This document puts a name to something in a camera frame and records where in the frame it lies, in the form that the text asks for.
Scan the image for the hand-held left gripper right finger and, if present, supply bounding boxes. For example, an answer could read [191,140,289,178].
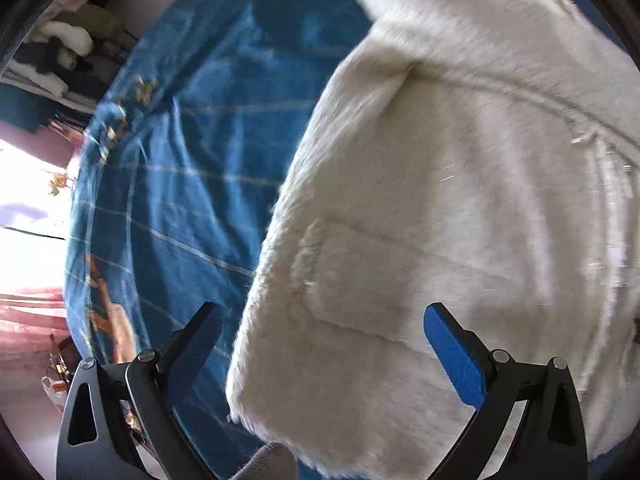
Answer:
[423,302,588,480]

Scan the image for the blue printed bed sheet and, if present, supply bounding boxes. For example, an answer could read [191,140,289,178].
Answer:
[64,0,576,480]

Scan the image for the pile of clothes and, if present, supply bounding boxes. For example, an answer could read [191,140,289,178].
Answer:
[5,0,126,106]

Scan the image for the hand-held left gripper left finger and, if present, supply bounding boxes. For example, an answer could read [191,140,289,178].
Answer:
[56,301,224,480]

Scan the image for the pink curtain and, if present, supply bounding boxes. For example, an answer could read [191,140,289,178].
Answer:
[0,287,68,391]

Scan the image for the white fluffy coat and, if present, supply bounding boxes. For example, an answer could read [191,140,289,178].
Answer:
[226,0,640,480]

